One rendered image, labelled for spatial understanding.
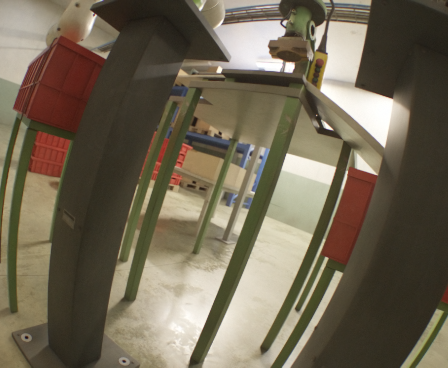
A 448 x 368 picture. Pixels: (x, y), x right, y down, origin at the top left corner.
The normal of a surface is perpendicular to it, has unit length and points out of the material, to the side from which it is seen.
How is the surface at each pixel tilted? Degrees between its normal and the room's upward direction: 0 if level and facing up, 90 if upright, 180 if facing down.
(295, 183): 90
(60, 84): 90
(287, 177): 90
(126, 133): 90
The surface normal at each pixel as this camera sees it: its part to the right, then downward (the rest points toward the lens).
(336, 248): -0.52, -0.15
